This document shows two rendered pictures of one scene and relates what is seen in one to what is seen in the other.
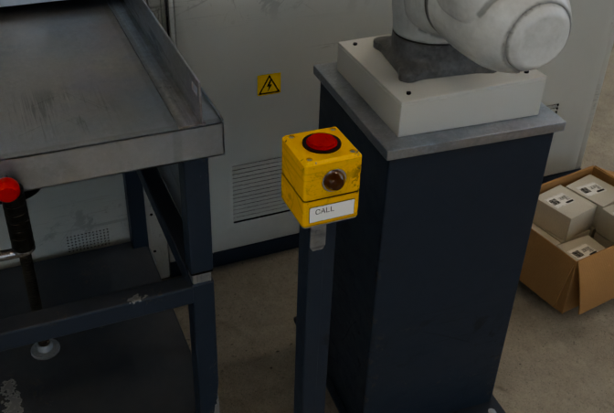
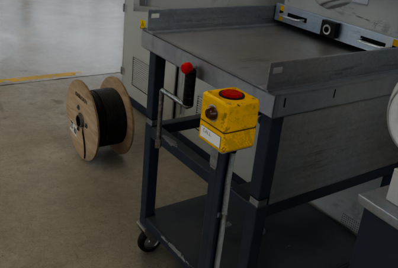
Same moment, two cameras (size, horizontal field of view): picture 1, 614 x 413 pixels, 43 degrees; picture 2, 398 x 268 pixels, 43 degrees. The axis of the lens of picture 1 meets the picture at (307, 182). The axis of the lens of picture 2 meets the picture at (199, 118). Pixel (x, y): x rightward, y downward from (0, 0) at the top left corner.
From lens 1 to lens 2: 108 cm
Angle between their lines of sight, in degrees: 67
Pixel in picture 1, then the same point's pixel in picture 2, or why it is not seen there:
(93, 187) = not seen: hidden behind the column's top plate
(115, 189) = not seen: hidden behind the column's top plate
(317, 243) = (212, 162)
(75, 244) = (345, 221)
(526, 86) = not seen: outside the picture
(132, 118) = (259, 76)
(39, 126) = (233, 61)
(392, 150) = (362, 195)
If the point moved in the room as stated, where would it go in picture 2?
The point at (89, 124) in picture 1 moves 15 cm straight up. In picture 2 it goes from (243, 69) to (252, 10)
